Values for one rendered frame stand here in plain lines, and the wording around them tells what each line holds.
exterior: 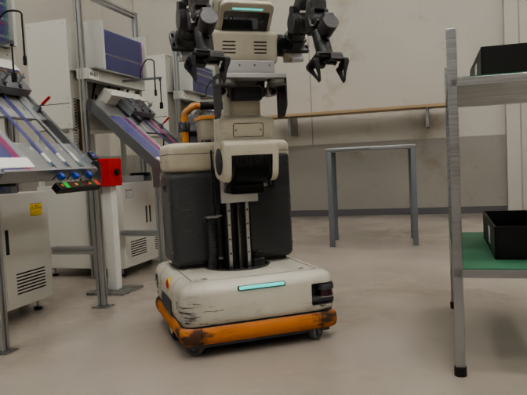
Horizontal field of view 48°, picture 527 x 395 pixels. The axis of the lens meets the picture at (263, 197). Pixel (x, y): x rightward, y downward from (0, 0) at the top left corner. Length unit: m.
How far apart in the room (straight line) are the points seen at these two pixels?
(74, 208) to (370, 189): 4.17
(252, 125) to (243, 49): 0.29
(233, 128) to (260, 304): 0.68
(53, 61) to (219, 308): 2.50
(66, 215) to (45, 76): 0.94
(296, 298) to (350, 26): 5.55
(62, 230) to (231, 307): 2.19
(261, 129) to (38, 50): 2.35
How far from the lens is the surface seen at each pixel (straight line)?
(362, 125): 7.35
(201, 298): 2.20
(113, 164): 3.51
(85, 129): 4.03
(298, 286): 2.31
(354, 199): 7.37
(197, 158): 2.48
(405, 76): 7.36
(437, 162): 7.28
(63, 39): 4.23
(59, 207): 4.21
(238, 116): 2.29
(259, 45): 2.33
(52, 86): 4.24
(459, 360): 2.05
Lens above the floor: 0.72
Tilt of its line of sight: 3 degrees down
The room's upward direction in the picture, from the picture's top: 3 degrees counter-clockwise
